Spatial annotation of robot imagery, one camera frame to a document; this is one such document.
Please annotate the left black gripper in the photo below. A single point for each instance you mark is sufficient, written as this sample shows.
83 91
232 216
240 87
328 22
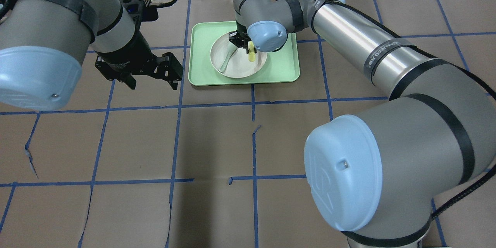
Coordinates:
131 51

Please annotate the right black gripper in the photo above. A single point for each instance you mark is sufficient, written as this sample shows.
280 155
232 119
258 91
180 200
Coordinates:
237 39

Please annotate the yellow plastic fork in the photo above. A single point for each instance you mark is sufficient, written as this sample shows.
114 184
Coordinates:
252 56

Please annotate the white round plate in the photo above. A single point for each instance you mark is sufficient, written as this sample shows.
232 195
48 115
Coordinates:
239 66

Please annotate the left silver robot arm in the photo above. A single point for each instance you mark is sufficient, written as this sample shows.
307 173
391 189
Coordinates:
44 43

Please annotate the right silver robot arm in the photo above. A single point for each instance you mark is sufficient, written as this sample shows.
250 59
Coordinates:
381 175

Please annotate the pale green plastic spoon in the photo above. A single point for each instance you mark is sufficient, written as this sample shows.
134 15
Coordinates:
230 52

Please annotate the green plastic tray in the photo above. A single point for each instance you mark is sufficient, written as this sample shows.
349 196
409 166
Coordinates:
281 66

